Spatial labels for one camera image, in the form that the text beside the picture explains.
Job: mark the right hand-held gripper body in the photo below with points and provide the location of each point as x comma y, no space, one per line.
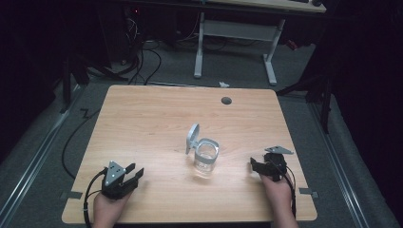
276,163

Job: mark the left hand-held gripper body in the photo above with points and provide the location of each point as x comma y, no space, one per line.
113,177

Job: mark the person's right hand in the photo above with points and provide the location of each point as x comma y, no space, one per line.
278,193

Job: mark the person's left hand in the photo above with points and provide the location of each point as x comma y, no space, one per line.
109,210

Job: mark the grey tape strip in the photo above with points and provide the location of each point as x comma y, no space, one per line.
71,195
308,192

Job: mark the clear jar with grey lid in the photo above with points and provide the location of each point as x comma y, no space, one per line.
206,155

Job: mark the black stand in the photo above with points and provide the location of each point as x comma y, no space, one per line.
320,91
74,76

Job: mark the crumpled white paper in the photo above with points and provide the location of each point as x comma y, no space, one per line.
224,84

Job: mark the white-framed desk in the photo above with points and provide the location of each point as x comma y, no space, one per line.
236,30

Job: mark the metal floor rail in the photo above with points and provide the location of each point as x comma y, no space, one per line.
339,164
34,158

